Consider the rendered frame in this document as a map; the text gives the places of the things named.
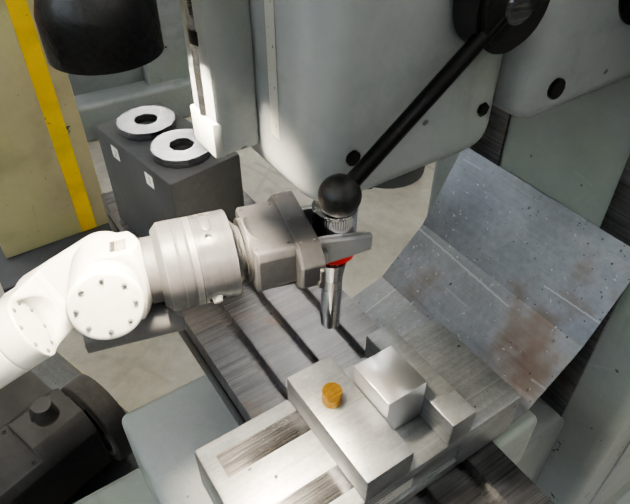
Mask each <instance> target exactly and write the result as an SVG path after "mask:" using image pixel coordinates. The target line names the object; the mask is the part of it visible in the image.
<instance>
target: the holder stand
mask: <svg viewBox="0 0 630 504"><path fill-rule="evenodd" d="M96 132H97V135H98V139H99V142H100V146H101V150H102V153H103V157H104V161H105V164H106V168H107V172H108V175H109V179H110V182H111V186H112V190H113V193H114V197H115V201H116V204H117V208H118V212H119V215H120V219H121V220H122V221H123V222H125V223H126V224H127V225H128V226H129V227H130V228H131V229H132V230H133V231H134V232H135V233H136V234H138V235H139V236H140V237H146V236H150V234H149V230H150V229H151V227H152V226H153V224H154V223H155V222H159V221H164V220H169V219H174V218H180V217H185V216H190V215H195V214H200V213H205V212H210V211H215V210H220V209H222V210H223V211H224V212H225V214H226V216H227V219H228V221H230V222H231V223H233V220H234V218H236V216H235V211H236V208H237V207H242V206H244V198H243V187H242V177H241V167H240V157H239V154H238V153H237V152H236V151H235V152H232V153H229V154H226V156H224V157H221V158H215V157H214V156H213V155H212V154H211V153H210V152H209V151H208V150H207V149H206V148H205V147H204V146H203V145H202V144H201V143H200V142H199V141H198V140H197V139H196V138H195V135H194V128H193V123H191V122H190V121H188V120H186V119H185V118H183V117H182V116H180V115H179V114H177V113H176V112H174V111H173V110H171V109H170V108H168V107H167V106H165V105H164V104H162V103H157V104H154V105H152V106H141V107H137V108H133V109H130V110H128V111H126V112H124V113H122V114H121V115H120V116H119V117H118V118H116V119H114V120H111V121H108V122H106V123H103V124H100V125H97V126H96Z"/></svg>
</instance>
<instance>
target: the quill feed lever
mask: <svg viewBox="0 0 630 504"><path fill-rule="evenodd" d="M549 2H550V0H453V23H454V27H455V30H456V32H457V34H458V36H459V37H460V38H461V39H462V40H463V41H465V43H464V44H463V46H462V47H461V48H460V49H459V50H458V51H457V52H456V53H455V54H454V56H453V57H452V58H451V59H450V60H449V61H448V62H447V63H446V64H445V66H444V67H443V68H442V69H441V70H440V71H439V72H438V73H437V75H436V76H435V77H434V78H433V79H432V80H431V81H430V82H429V83H428V85H427V86H426V87H425V88H424V89H423V90H422V91H421V92H420V93H419V95H418V96H417V97H416V98H415V99H414V100H413V101H412V102H411V103H410V105H409V106H408V107H407V108H406V109H405V110H404V111H403V112H402V114H401V115H400V116H399V117H398V118H397V119H396V120H395V121H394V122H393V124H392V125H391V126H390V127H389V128H388V129H387V130H386V131H385V132H384V134H383V135H382V136H381V137H380V138H379V139H378V140H377V141H376V142H375V144H374V145H373V146H372V147H371V148H370V149H369V150H368V151H367V153H366V154H365V155H364V156H363V157H362V158H361V159H360V160H359V161H358V163H357V164H356V165H355V166H354V167H353V168H352V169H351V170H350V171H349V173H348V174H343V173H337V174H333V175H330V176H328V177H327V178H326V179H324V181H323V182H322V183H321V185H320V187H319V189H318V202H319V205H320V207H321V208H322V210H323V211H324V212H325V213H327V214H328V215H330V216H332V217H336V218H343V217H347V216H349V215H351V214H353V213H354V212H355V211H356V210H357V209H358V207H359V205H360V203H361V199H362V192H361V188H360V186H361V185H362V183H363V182H364V181H365V180H366V179H367V178H368V177H369V176H370V175H371V174H372V172H373V171H374V170H375V169H376V168H377V167H378V166H379V165H380V164H381V162H382V161H383V160H384V159H385V158H386V157H387V156H388V155H389V154H390V152H391V151H392V150H393V149H394V148H395V147H396V146H397V145H398V144H399V142H400V141H401V140H402V139H403V138H404V137H405V136H406V135H407V134H408V132H409V131H410V130H411V129H412V128H413V127H414V126H415V125H416V124H417V122H418V121H419V120H420V119H421V118H422V117H423V116H424V115H425V114H426V112H427V111H428V110H429V109H430V108H431V107H432V106H433V105H434V104H435V102H436V101H437V100H438V99H439V98H440V97H441V96H442V95H443V94H444V92H445V91H446V90H447V89H448V88H449V87H450V86H451V85H452V84H453V82H454V81H455V80H456V79H457V78H458V77H459V76H460V75H461V74H462V72H463V71H464V70H465V69H466V68H467V67H468V66H469V65H470V64H471V62H472V61H473V60H474V59H475V58H476V57H477V56H478V55H479V54H480V52H481V51H482V50H484V51H486V52H488V53H491V54H503V53H506V52H509V51H510V50H512V49H514V48H515V47H517V46H518V45H520V44H521V43H522V42H524V41H525V40H526V39H527V38H528V37H529V36H530V35H531V34H532V33H533V31H534V30H535V29H536V27H537V26H538V24H539V23H540V21H541V20H542V18H543V16H544V14H545V12H546V10H547V7H548V5H549Z"/></svg>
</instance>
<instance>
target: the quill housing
mask: <svg viewBox="0 0 630 504"><path fill-rule="evenodd" d="M249 7H250V21H251V35H252V49H253V63H254V77H255V91H256V105H257V119H258V133H259V142H258V143H257V144H256V145H253V146H250V147H252V148H253V149H254V150H255V151H256V152H257V153H258V154H259V155H260V156H262V157H263V158H264V159H265V160H266V161H267V162H268V163H269V164H270V165H272V166H273V167H274V168H275V169H276V170H277V171H278V172H279V173H280V174H282V175H283V176H284V177H285V178H286V179H287V180H288V181H289V182H290V183H292V184H293V185H294V186H295V187H296V188H297V189H298V190H299V191H300V192H302V193H303V194H304V195H306V196H308V197H310V198H311V199H313V200H315V201H318V189H319V187H320V185H321V183H322V182H323V181H324V179H326V178H327V177H328V176H330V175H333V174H337V173H343V174H348V173H349V171H350V170H351V169H352V168H353V167H354V166H355V165H356V164H357V163H358V161H359V160H360V159H361V158H362V157H363V156H364V155H365V154H366V153H367V151H368V150H369V149H370V148H371V147H372V146H373V145H374V144H375V142H376V141H377V140H378V139H379V138H380V137H381V136H382V135H383V134H384V132H385V131H386V130H387V129H388V128H389V127H390V126H391V125H392V124H393V122H394V121H395V120H396V119H397V118H398V117H399V116H400V115H401V114H402V112H403V111H404V110H405V109H406V108H407V107H408V106H409V105H410V103H411V102H412V101H413V100H414V99H415V98H416V97H417V96H418V95H419V93H420V92H421V91H422V90H423V89H424V88H425V87H426V86H427V85H428V83H429V82H430V81H431V80H432V79H433V78H434V77H435V76H436V75H437V73H438V72H439V71H440V70H441V69H442V68H443V67H444V66H445V64H446V63H447V62H448V61H449V60H450V59H451V58H452V57H453V56H454V54H455V53H456V52H457V51H458V50H459V49H460V48H461V47H462V46H463V44H464V43H465V41H463V40H462V39H461V38H460V37H459V36H458V34H457V32H456V30H455V27H454V23H453V0H249ZM502 56H503V54H491V53H488V52H486V51H484V50H482V51H481V52H480V54H479V55H478V56H477V57H476V58H475V59H474V60H473V61H472V62H471V64H470V65H469V66H468V67H467V68H466V69H465V70H464V71H463V72H462V74H461V75H460V76H459V77H458V78H457V79H456V80H455V81H454V82H453V84H452V85H451V86H450V87H449V88H448V89H447V90H446V91H445V92H444V94H443V95H442V96H441V97H440V98H439V99H438V100H437V101H436V102H435V104H434V105H433V106H432V107H431V108H430V109H429V110H428V111H427V112H426V114H425V115H424V116H423V117H422V118H421V119H420V120H419V121H418V122H417V124H416V125H415V126H414V127H413V128H412V129H411V130H410V131H409V132H408V134H407V135H406V136H405V137H404V138H403V139H402V140H401V141H400V142H399V144H398V145H397V146H396V147H395V148H394V149H393V150H392V151H391V152H390V154H389V155H388V156H387V157H386V158H385V159H384V160H383V161H382V162H381V164H380V165H379V166H378V167H377V168H376V169H375V170H374V171H373V172H372V174H371V175H370V176H369V177H368V178H367V179H366V180H365V181H364V182H363V183H362V185H361V186H360V188H361V191H364V190H366V189H369V188H371V187H374V186H376V185H378V184H381V183H383V182H386V181H388V180H391V179H393V178H396V177H398V176H401V175H403V174H406V173H408V172H410V171H413V170H415V169H418V168H420V167H423V166H425V165H428V164H430V163H433V162H435V161H438V160H440V159H442V158H445V157H447V156H450V155H452V154H455V153H457V152H460V151H462V150H465V149H467V148H469V147H471V146H472V145H474V144H475V143H477V142H478V141H479V139H480V138H481V137H482V136H483V134H484V132H485V130H486V127H487V125H488V121H489V117H490V112H491V107H492V103H493V98H494V93H495V89H496V84H497V80H498V75H499V70H500V66H501V61H502Z"/></svg>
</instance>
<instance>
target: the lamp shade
mask: <svg viewBox="0 0 630 504"><path fill-rule="evenodd" d="M33 15H34V19H35V22H36V26H37V29H38V32H39V35H40V39H41V42H42V45H43V48H44V51H45V55H46V58H47V61H48V63H49V64H50V66H52V67H53V68H55V69H56V70H59V71H61V72H64V73H69V74H74V75H86V76H96V75H108V74H115V73H121V72H125V71H129V70H133V69H136V68H139V67H142V66H144V65H146V64H148V63H150V62H152V61H153V60H155V59H156V58H158V57H159V56H160V55H161V54H162V52H163V50H164V42H163V36H162V31H161V25H160V19H159V13H158V7H157V2H156V0H34V12H33Z"/></svg>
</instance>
